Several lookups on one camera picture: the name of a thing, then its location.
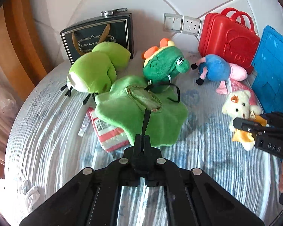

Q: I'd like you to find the red toy suitcase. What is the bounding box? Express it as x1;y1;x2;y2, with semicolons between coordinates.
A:
198;8;260;74

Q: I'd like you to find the sheer pink curtain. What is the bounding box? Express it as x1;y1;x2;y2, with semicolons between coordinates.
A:
0;66;23;165

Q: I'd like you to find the blue pink pig plush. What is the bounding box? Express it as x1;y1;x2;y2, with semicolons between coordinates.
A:
191;54;247;95

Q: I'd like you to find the pink striped tissue pack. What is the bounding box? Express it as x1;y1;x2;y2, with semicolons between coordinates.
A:
87;107;130;153

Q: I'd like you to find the lime green plush toy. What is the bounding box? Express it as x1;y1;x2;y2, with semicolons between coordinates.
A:
60;41;131;104

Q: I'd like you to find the white wall socket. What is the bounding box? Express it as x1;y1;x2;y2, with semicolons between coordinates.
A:
181;16;201;36

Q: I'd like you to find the white teddy bear orange dress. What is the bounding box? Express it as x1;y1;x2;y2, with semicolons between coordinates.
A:
222;90;267;151

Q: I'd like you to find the green leaf plush hat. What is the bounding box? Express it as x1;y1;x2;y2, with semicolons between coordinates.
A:
95;76;188;147

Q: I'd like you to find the green frog plush toy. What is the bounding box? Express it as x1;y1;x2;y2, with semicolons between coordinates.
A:
141;38;190;93

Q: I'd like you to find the pink floral tissue pack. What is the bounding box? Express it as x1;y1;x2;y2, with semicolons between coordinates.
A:
229;77;259;106

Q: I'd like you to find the black coffee cup gift bag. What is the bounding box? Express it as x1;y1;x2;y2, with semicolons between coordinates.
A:
60;13;134;64

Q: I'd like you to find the white wall switch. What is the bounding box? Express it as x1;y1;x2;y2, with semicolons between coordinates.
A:
164;13;183;33

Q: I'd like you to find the blue plastic crate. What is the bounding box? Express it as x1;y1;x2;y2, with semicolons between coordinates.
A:
252;26;283;113

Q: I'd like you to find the small white tube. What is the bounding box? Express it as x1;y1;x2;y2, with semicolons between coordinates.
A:
78;114;90;137

